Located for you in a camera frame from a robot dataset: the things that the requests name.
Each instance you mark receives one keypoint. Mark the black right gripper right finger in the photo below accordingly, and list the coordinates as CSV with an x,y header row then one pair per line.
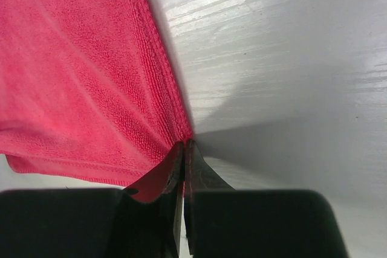
x,y
224,222

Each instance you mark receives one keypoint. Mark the pink towel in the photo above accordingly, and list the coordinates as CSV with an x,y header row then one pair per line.
x,y
87,90

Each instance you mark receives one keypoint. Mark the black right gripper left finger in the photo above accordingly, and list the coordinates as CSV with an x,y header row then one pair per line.
x,y
141,220

